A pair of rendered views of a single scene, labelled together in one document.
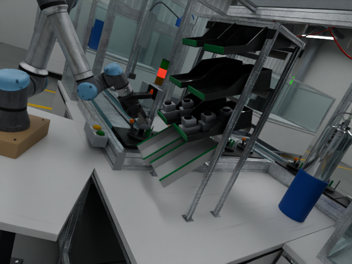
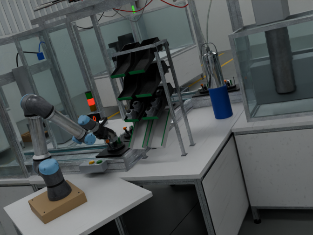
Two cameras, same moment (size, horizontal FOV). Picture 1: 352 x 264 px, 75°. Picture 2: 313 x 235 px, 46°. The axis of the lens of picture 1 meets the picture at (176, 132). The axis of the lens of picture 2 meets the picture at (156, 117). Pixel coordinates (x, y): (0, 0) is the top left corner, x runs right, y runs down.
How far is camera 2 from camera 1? 1.64 m
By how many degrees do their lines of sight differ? 19
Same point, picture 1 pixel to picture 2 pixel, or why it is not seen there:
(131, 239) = (175, 174)
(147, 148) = (134, 144)
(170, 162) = (154, 137)
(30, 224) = (139, 197)
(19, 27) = not seen: outside the picture
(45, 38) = (42, 133)
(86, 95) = (92, 140)
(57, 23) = (57, 117)
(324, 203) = (235, 96)
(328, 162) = (217, 75)
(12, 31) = not seen: outside the picture
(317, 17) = not seen: outside the picture
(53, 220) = (142, 192)
